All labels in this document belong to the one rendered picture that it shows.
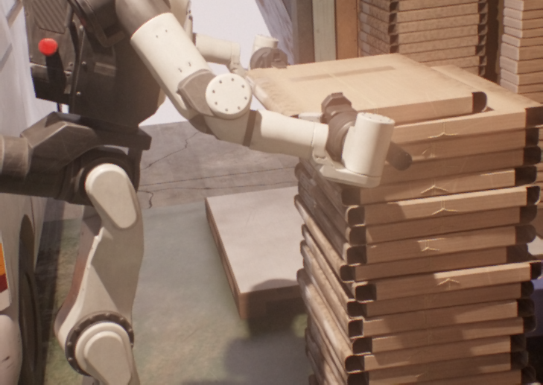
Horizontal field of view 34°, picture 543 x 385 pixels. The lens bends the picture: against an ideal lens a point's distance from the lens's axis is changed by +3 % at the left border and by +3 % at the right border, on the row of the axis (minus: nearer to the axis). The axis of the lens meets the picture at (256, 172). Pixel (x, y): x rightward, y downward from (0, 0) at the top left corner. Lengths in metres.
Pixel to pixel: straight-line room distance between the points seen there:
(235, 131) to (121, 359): 0.64
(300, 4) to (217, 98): 2.79
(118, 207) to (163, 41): 0.43
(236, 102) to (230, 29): 4.58
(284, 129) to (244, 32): 4.57
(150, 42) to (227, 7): 4.50
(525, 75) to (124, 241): 2.32
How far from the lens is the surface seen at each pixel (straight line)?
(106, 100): 1.72
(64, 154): 1.76
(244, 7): 6.02
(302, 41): 4.25
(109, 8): 1.54
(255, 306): 3.28
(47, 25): 1.73
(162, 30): 1.51
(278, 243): 3.65
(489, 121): 1.84
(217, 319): 3.31
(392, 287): 1.90
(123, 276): 1.89
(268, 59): 2.19
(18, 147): 1.77
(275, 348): 3.09
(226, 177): 4.83
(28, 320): 3.05
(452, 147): 1.83
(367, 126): 1.49
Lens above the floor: 1.53
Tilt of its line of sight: 18 degrees down
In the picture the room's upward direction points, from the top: 4 degrees counter-clockwise
